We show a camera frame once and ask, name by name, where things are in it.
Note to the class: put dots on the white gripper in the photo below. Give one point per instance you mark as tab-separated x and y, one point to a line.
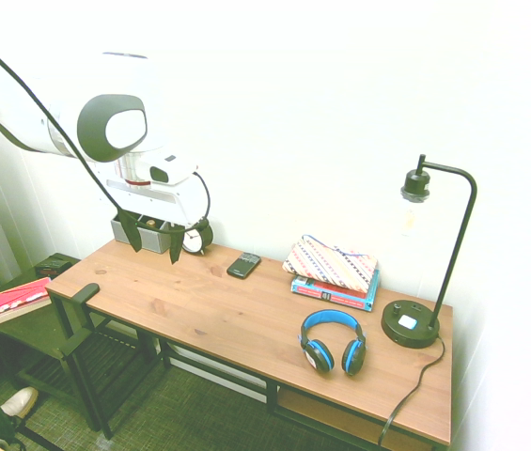
171	202

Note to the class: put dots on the blue and black headphone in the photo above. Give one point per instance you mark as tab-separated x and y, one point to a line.
331	324

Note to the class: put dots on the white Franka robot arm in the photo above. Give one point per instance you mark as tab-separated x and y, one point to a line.
96	124

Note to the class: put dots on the grey desk organizer box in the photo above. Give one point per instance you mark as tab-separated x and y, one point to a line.
152	239

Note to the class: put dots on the small wooden stamp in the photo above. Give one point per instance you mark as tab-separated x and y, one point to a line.
151	222

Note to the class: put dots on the black twin-bell alarm clock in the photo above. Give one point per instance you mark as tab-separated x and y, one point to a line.
194	240

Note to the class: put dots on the small black box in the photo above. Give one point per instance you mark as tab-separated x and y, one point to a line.
51	268

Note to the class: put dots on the red cover book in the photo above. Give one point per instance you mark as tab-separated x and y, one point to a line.
16	300

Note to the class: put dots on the dark side table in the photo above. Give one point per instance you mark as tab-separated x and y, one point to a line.
25	329

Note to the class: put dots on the striped fabric pouch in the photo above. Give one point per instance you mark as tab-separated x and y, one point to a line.
328	265

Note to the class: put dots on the blue and red book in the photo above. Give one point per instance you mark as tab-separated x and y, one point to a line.
340	295

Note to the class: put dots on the white shoe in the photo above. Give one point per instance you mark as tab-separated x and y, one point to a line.
20	401

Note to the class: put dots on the black desk lamp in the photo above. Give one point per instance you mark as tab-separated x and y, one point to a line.
406	326

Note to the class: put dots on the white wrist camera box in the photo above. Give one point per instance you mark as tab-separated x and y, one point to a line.
171	170

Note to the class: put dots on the wooden desk with black frame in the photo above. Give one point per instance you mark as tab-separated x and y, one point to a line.
227	310

